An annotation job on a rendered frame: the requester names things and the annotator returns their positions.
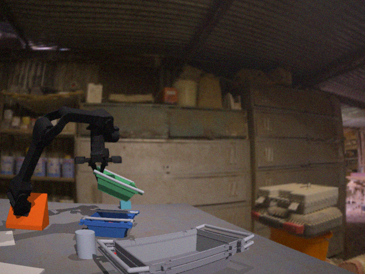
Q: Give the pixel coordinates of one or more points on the grey cylinder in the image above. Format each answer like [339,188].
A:
[86,244]

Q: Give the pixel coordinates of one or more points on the blue plastic tray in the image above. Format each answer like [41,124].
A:
[105,228]

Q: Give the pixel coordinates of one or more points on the green plastic tray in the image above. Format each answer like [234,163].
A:
[115,185]

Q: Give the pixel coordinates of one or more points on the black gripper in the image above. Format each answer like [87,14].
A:
[81,160]

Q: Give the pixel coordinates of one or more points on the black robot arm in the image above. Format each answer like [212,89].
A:
[102,130]

